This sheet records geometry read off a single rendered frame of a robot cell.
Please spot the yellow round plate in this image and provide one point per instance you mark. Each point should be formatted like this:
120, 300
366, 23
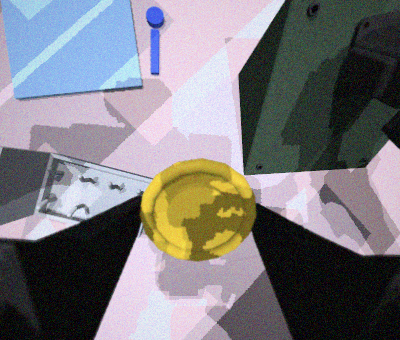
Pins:
198, 210

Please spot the grey dish rack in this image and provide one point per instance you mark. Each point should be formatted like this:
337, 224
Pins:
61, 187

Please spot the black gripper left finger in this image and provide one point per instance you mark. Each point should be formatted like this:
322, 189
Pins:
62, 283

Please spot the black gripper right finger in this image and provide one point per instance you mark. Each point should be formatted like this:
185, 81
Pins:
325, 291

